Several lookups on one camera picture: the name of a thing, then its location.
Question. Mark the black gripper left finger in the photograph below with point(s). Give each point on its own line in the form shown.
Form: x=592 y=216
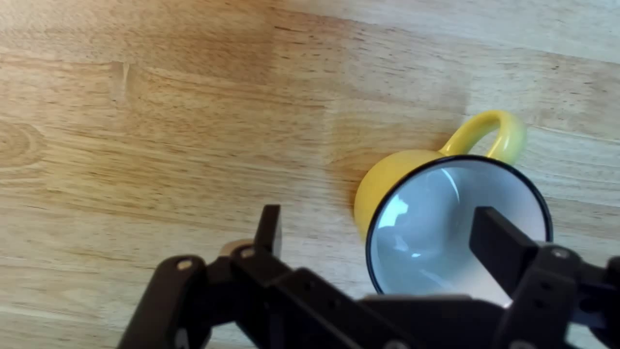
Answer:
x=274 y=305

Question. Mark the yellow enamel mug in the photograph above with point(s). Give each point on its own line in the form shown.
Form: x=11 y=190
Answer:
x=416 y=210

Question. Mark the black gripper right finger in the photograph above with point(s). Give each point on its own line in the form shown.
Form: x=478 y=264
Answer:
x=551 y=287

